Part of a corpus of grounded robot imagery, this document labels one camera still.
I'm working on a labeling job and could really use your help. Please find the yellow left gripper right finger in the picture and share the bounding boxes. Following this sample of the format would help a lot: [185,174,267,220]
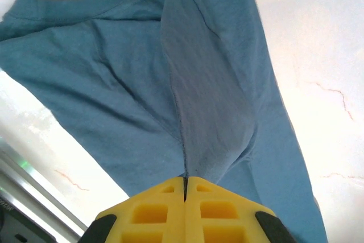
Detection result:
[185,176,298,243]

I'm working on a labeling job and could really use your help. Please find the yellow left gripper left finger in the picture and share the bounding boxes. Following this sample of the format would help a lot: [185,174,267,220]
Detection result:
[81,176,186,243]

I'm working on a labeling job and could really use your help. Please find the blue t-shirt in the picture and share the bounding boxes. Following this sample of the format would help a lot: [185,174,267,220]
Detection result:
[0,0,328,243]

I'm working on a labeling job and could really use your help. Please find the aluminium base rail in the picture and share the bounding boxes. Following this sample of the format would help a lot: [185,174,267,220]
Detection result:
[0,137,89,243]

